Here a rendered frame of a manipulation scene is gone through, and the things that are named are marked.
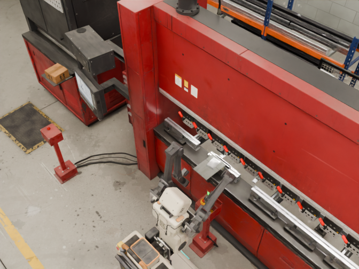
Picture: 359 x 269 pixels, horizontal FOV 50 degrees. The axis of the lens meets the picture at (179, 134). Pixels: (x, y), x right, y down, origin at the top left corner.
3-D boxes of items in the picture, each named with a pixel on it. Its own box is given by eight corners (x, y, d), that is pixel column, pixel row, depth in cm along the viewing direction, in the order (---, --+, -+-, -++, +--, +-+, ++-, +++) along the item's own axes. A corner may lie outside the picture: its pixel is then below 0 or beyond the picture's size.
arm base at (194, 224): (184, 222, 303) (195, 232, 297) (190, 214, 302) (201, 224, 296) (188, 223, 310) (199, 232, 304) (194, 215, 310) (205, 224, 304)
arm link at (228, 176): (226, 169, 302) (237, 176, 301) (226, 168, 315) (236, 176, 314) (193, 215, 302) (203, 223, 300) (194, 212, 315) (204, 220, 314)
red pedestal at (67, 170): (53, 174, 485) (35, 129, 424) (70, 164, 497) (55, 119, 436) (61, 184, 475) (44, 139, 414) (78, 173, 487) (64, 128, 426)
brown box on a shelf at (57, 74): (41, 75, 465) (38, 67, 456) (59, 66, 477) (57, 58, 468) (54, 87, 450) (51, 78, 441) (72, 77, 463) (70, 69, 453)
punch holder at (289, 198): (278, 195, 324) (282, 184, 312) (284, 190, 328) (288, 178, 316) (293, 206, 317) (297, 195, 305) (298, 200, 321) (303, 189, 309)
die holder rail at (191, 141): (164, 125, 422) (164, 119, 415) (168, 123, 425) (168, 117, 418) (196, 151, 397) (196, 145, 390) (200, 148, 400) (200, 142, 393)
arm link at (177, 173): (170, 143, 305) (179, 151, 300) (174, 140, 308) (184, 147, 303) (170, 176, 337) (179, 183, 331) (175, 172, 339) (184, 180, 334)
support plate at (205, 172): (193, 169, 367) (193, 168, 366) (212, 155, 379) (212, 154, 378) (206, 180, 358) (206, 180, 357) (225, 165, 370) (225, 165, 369)
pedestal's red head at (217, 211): (194, 209, 375) (195, 199, 361) (205, 199, 382) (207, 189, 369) (209, 222, 365) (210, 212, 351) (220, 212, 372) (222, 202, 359)
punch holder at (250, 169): (242, 167, 344) (244, 156, 332) (248, 163, 348) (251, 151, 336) (255, 177, 337) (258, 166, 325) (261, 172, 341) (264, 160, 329)
